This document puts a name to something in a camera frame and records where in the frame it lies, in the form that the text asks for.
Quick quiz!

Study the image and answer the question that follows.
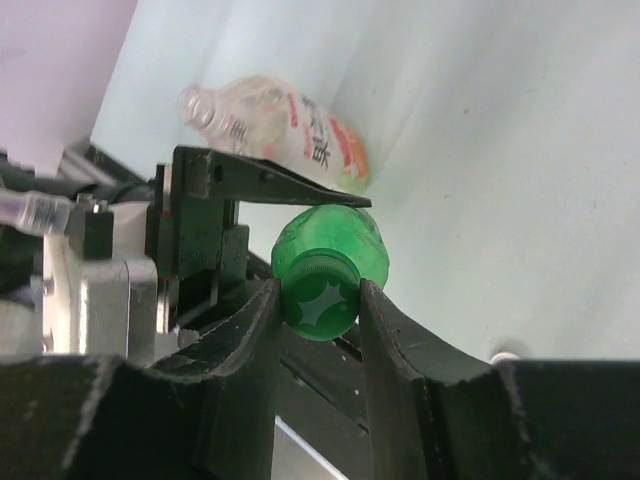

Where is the white bottle cap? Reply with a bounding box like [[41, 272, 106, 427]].
[[490, 351, 520, 365]]

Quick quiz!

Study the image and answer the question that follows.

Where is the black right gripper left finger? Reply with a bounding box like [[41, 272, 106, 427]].
[[1, 279, 281, 479]]

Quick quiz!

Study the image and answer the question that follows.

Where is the clear bottle with orange label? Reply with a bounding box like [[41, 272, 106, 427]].
[[177, 75, 369, 195]]

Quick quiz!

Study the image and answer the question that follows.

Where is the green bottle cap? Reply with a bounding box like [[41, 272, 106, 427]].
[[280, 248, 361, 341]]

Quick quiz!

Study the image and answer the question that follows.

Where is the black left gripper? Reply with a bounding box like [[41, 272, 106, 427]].
[[145, 145, 372, 330]]

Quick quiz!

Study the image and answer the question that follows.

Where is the green plastic bottle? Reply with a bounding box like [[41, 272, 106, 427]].
[[271, 205, 390, 288]]

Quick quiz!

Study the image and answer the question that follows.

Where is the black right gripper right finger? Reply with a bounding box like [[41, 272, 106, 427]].
[[359, 281, 639, 479]]

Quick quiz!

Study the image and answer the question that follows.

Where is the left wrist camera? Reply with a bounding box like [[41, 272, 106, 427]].
[[41, 202, 158, 366]]

